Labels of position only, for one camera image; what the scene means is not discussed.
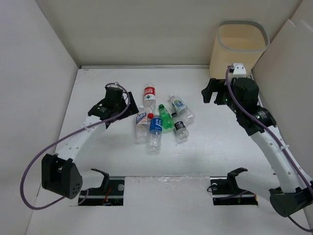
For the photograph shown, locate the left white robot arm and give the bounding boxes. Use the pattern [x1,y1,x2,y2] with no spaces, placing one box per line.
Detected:
[41,87,139,199]

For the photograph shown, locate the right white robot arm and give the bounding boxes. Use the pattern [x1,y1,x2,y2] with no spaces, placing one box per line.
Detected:
[201,77,313,217]

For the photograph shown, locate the black label pepsi bottle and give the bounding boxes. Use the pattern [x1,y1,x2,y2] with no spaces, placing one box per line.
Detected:
[171,112,189,143]

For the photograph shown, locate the cream plastic waste bin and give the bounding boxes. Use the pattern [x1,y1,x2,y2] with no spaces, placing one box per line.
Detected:
[209,20,270,79]

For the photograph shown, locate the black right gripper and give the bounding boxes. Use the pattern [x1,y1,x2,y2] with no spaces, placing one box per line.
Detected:
[201,77,243,115]

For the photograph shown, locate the green plastic soda bottle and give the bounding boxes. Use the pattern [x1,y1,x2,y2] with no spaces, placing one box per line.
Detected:
[158,104,174,133]

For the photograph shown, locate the red label clear bottle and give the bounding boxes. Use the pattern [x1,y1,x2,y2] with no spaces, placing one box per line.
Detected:
[144,83,157,114]

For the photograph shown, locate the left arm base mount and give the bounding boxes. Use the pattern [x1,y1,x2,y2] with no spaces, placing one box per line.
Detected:
[78,168,125,207]

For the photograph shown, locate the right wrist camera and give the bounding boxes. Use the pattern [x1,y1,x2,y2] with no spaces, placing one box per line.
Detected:
[231,63,247,77]

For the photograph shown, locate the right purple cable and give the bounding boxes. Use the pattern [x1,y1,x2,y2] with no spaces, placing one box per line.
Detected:
[224,64,313,233]

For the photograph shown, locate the blue label water bottle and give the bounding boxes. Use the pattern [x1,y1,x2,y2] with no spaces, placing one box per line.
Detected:
[148,112,162,154]

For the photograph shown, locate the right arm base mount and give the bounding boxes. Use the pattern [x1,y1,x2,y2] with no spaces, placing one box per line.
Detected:
[206,167,258,206]

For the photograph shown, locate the green white label bottle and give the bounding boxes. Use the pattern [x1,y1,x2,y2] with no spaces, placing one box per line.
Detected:
[169,95,195,125]

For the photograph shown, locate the grapefruit label clear bottle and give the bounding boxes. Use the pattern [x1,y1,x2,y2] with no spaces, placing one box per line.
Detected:
[135,105,149,143]

